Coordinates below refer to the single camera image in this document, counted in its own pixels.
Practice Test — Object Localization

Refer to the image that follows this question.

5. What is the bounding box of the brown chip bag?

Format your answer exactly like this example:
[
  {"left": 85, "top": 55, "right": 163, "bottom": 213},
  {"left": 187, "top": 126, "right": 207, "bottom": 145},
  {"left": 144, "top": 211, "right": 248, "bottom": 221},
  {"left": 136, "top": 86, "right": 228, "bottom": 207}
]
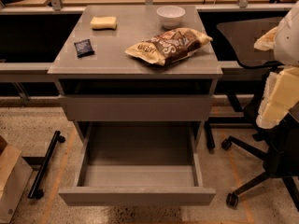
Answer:
[{"left": 125, "top": 28, "right": 213, "bottom": 66}]

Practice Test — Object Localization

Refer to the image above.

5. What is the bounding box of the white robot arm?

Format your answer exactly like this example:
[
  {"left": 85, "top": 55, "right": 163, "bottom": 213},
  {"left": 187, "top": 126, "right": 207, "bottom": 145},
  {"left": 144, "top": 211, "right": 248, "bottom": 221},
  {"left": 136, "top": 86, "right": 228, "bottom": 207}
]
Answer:
[{"left": 274, "top": 1, "right": 299, "bottom": 66}]

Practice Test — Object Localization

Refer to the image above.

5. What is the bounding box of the closed grey top drawer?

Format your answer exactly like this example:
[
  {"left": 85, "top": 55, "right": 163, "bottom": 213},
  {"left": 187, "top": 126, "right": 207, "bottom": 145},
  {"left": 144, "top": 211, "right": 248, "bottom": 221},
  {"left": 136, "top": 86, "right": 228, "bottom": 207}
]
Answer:
[{"left": 59, "top": 95, "right": 212, "bottom": 121}]

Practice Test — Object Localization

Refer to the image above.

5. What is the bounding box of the grey drawer cabinet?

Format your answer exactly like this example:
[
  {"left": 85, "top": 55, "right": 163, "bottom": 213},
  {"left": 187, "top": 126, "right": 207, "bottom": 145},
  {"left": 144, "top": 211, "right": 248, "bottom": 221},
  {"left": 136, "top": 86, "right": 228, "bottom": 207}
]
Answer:
[{"left": 47, "top": 5, "right": 223, "bottom": 142}]

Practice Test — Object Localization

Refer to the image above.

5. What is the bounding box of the open grey middle drawer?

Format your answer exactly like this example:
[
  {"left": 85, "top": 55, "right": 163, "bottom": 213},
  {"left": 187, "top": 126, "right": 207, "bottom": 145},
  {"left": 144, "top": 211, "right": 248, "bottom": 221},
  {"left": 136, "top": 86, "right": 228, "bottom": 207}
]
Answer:
[{"left": 59, "top": 122, "right": 216, "bottom": 206}]

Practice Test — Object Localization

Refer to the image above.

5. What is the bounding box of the small dark blue snack packet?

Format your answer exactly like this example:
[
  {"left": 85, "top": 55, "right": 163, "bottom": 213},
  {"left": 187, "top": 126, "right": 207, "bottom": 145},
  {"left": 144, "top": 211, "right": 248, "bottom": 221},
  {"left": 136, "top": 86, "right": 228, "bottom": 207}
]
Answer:
[{"left": 74, "top": 39, "right": 94, "bottom": 58}]

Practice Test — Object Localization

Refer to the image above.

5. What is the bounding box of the white bowl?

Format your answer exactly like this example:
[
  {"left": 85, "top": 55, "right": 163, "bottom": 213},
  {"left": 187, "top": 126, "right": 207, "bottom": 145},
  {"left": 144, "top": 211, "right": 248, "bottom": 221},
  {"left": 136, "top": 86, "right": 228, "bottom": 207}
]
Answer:
[{"left": 156, "top": 6, "right": 186, "bottom": 29}]

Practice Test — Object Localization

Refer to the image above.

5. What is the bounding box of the yellow sponge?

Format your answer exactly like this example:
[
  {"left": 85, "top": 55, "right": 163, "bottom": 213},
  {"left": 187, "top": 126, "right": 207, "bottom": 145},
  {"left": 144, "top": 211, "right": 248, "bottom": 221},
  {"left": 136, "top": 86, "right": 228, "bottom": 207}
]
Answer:
[{"left": 90, "top": 17, "right": 117, "bottom": 30}]

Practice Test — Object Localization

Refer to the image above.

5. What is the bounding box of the black office chair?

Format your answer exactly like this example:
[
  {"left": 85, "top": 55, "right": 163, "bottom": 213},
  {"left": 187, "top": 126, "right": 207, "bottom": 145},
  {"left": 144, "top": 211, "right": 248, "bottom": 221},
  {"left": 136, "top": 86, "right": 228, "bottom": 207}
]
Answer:
[{"left": 221, "top": 26, "right": 299, "bottom": 207}]

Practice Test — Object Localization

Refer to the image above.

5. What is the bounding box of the black caster leg bar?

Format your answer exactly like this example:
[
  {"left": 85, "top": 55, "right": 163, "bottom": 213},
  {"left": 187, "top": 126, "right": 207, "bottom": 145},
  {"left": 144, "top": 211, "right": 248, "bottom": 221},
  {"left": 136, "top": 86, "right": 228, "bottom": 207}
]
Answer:
[{"left": 25, "top": 131, "right": 65, "bottom": 200}]

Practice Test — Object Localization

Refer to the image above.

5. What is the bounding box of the cardboard box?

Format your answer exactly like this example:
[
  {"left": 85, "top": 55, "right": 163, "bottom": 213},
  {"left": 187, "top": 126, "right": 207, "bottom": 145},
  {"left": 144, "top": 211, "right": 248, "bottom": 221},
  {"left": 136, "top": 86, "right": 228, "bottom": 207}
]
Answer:
[{"left": 0, "top": 136, "right": 33, "bottom": 224}]

